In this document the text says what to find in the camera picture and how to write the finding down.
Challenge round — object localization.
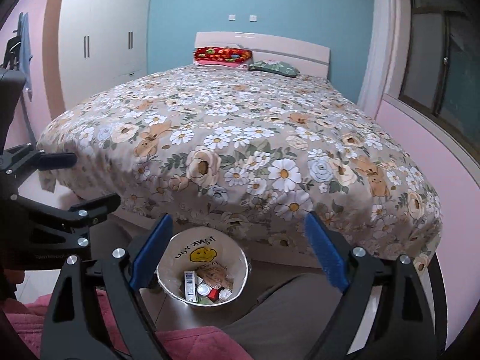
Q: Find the white blue carton box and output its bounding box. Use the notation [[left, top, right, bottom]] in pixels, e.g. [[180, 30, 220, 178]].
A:
[[184, 271, 199, 303]]

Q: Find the white smiley trash bin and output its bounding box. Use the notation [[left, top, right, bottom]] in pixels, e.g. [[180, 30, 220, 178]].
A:
[[156, 227, 251, 308]]

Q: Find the blue hanging cloth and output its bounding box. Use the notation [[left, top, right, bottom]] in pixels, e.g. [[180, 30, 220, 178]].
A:
[[17, 12, 32, 100]]

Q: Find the dark red fleece garment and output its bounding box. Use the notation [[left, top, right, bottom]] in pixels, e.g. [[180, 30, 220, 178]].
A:
[[0, 287, 254, 360]]

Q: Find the white wardrobe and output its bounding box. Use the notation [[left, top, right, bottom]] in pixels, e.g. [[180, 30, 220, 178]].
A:
[[42, 0, 150, 118]]

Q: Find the grey trouser leg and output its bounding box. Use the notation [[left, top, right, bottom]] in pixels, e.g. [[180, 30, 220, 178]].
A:
[[223, 273, 342, 359]]

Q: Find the pink folded blanket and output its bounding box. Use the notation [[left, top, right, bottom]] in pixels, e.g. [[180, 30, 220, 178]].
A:
[[193, 59, 251, 70]]

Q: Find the red patterned pillow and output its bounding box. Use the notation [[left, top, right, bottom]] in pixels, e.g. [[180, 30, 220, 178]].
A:
[[193, 46, 253, 63]]

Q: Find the floral bed cover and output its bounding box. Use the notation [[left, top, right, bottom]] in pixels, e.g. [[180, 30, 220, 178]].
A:
[[38, 65, 442, 272]]

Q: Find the dark framed window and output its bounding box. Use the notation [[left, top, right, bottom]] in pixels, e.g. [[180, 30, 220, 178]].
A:
[[400, 0, 479, 157]]

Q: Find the beige wooden headboard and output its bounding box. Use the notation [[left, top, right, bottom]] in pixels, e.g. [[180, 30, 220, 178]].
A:
[[194, 32, 330, 79]]

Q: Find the green floral pillow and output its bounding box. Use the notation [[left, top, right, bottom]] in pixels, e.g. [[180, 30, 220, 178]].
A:
[[249, 60, 300, 78]]

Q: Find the white curtain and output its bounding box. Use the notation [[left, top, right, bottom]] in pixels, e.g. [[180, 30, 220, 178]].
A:
[[357, 0, 395, 119]]

